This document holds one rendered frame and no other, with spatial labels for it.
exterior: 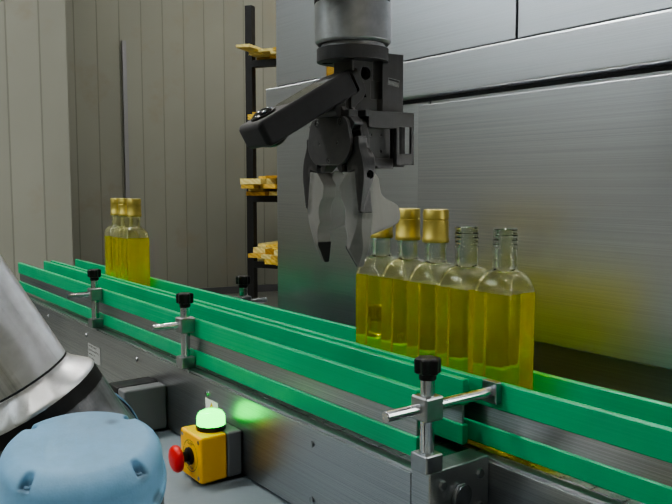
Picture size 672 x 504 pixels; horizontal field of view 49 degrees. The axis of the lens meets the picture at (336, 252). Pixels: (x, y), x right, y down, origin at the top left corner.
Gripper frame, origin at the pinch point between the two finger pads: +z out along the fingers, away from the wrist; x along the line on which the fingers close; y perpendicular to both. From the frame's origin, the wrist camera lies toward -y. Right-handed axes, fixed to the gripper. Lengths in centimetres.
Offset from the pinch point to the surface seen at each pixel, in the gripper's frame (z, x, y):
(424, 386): 14.8, -2.6, 9.7
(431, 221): -1.6, 11.7, 23.7
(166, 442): 38, 59, 6
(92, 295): 18, 102, 7
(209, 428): 29.8, 38.6, 4.2
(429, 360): 11.9, -3.1, 9.9
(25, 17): -121, 511, 93
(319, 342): 17.1, 30.2, 18.4
